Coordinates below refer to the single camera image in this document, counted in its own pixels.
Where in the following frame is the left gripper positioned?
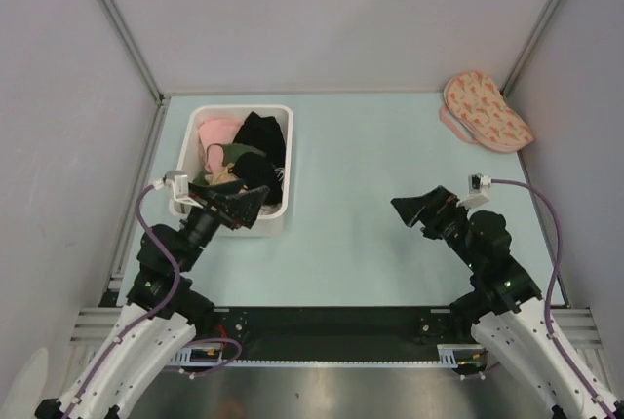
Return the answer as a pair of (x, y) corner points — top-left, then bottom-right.
(177, 179), (269, 271)

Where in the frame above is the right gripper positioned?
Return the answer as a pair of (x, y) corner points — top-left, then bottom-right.
(390, 184), (481, 271)

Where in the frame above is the white plastic bin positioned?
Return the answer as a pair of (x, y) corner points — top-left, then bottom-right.
(175, 104), (293, 238)

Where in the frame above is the floral mesh laundry bag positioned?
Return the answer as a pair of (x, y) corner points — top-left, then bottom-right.
(439, 71), (534, 153)

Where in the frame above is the black bra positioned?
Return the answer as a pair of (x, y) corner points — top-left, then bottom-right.
(231, 152), (283, 206)

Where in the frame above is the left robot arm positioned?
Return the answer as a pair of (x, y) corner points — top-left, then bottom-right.
(34, 171), (270, 418)

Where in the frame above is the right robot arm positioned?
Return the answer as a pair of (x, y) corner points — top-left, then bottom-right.
(391, 174), (623, 418)

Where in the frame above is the beige bra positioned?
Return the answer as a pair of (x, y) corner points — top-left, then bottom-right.
(200, 164), (238, 186)

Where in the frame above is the white bra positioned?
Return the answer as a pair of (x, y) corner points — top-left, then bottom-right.
(259, 167), (286, 216)

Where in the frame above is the green bra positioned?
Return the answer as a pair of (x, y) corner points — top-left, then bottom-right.
(193, 143), (266, 184)

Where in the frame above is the pink garment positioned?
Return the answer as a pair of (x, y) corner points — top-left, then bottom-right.
(198, 118), (243, 173)

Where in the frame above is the black garment in bin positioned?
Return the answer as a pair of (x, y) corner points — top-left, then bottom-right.
(233, 112), (287, 167)

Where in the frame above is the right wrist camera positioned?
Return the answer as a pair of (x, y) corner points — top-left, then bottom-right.
(458, 173), (492, 209)

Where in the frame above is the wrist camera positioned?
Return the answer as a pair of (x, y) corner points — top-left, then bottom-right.
(458, 173), (492, 209)
(163, 171), (200, 215)

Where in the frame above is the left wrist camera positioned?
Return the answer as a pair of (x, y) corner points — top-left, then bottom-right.
(163, 171), (200, 215)

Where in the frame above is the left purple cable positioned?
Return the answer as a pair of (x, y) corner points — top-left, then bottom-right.
(134, 179), (244, 381)

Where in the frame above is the purple cable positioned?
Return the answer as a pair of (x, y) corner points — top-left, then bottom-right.
(460, 177), (620, 419)
(134, 179), (244, 381)

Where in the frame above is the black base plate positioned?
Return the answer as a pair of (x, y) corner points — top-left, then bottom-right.
(191, 306), (475, 363)

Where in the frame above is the white cable duct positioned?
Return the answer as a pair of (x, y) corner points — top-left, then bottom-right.
(166, 345), (488, 370)

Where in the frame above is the aluminium frame rail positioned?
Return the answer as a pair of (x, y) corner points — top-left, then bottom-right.
(69, 306), (147, 347)

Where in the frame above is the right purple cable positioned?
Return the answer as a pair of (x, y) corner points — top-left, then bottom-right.
(460, 177), (620, 419)

